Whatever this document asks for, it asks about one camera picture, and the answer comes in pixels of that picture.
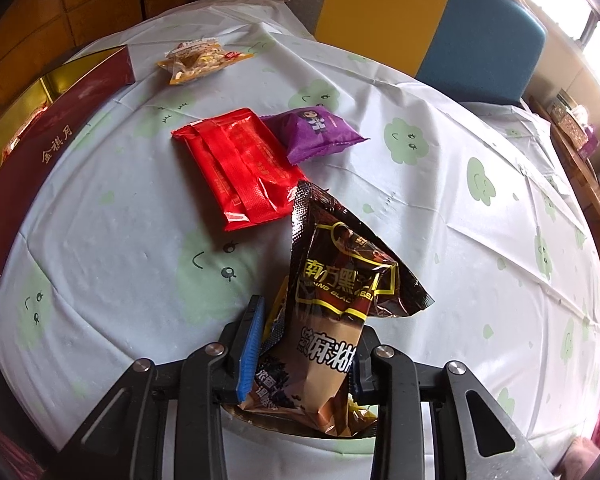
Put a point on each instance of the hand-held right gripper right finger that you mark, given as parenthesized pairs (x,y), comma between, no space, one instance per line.
(395,385)

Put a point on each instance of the grey yellow blue chair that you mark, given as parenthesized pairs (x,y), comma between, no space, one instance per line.
(380,5)

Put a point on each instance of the wooden wardrobe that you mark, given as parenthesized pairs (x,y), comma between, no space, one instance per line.
(105,5)

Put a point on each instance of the purple cartoon snack packet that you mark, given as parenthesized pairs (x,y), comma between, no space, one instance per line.
(315,130)

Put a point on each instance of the clear peanut snack pack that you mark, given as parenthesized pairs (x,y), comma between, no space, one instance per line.
(200,62)

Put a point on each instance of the red tin box gold interior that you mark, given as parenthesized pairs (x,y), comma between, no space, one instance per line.
(55,150)

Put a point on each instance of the white tablecloth green cloud print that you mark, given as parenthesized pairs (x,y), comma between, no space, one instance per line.
(130,240)

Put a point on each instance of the dark brown sesame packet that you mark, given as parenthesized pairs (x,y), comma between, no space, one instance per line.
(330,280)

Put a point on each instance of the red snack packet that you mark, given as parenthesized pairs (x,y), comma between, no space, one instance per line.
(235,160)

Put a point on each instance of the patterned tissue box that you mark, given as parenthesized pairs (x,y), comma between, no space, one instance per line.
(575,127)

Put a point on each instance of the wooden side table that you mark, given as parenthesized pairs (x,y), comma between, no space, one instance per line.
(580,175)

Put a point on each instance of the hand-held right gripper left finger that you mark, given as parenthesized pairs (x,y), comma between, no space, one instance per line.
(247,355)

